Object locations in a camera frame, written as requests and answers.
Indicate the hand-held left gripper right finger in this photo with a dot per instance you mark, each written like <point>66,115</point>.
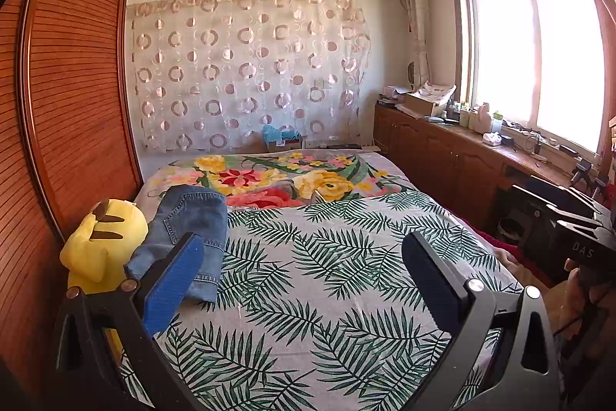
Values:
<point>426,283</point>

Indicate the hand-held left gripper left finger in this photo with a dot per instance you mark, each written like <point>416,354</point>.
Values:
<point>172,286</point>

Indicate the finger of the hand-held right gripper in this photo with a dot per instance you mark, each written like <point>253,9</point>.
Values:
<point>572,192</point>
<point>553,201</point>

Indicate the blue denim pants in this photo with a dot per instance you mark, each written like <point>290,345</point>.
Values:
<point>187,223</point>

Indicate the person's right hand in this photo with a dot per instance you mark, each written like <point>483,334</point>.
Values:
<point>575,295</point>

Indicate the small black tripod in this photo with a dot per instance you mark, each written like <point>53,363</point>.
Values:
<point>588,177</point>

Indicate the red cloth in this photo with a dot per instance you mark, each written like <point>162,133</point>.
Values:
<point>491,242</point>

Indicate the yellow plush toy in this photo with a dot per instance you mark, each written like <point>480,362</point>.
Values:
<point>103,237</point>

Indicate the white tissue pack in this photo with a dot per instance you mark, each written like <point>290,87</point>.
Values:
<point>491,139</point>

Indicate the leaf print bedsheet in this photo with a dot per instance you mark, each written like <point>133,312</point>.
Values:
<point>337,286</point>

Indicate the green capped bottle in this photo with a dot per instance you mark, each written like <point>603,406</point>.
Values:
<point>497,123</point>

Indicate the white plastic jug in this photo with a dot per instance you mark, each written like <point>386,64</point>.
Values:
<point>482,118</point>

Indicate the long wooden cabinet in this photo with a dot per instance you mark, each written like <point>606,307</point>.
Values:
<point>433,151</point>

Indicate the floral blanket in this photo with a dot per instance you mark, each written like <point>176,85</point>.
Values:
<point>269,177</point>

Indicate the wooden framed window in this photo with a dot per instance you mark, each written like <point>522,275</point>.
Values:
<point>519,54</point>

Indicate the white patterned bag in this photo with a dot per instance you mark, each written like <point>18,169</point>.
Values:
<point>439,93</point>

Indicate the brown cardboard box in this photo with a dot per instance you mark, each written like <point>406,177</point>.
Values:
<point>423,105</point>

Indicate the small cardboard box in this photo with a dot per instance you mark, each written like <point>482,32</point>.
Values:
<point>288,145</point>

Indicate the crumpled blue cloth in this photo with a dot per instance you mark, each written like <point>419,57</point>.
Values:
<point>275,134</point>

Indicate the grey oval object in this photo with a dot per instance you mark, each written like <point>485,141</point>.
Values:
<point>412,74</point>

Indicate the circle patterned sheer curtain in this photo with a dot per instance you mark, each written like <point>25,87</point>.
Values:
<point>245,69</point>

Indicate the cream window curtain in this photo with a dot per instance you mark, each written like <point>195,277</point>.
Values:
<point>416,16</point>

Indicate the wooden slatted wardrobe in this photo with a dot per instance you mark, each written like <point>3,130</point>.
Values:
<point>72,69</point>

